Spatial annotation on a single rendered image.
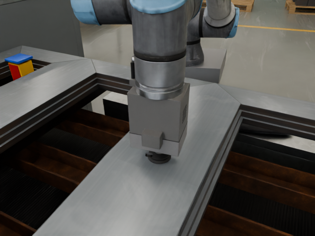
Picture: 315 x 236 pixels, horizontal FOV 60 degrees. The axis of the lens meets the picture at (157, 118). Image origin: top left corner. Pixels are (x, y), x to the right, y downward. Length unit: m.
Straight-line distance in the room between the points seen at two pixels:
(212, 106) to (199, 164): 0.23
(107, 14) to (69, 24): 0.97
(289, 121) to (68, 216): 0.52
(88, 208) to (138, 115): 0.16
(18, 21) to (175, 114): 0.95
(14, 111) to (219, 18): 0.75
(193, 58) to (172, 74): 0.82
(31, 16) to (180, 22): 0.99
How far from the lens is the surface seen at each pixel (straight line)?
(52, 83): 0.85
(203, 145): 0.54
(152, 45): 0.36
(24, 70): 1.00
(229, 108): 0.69
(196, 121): 0.61
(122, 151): 0.52
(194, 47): 1.18
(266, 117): 0.71
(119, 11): 0.48
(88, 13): 0.51
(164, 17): 0.35
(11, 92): 0.84
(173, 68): 0.38
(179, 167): 0.48
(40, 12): 1.33
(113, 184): 0.46
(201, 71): 1.17
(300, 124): 0.71
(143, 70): 0.38
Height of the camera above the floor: 1.20
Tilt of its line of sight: 33 degrees down
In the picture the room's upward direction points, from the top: straight up
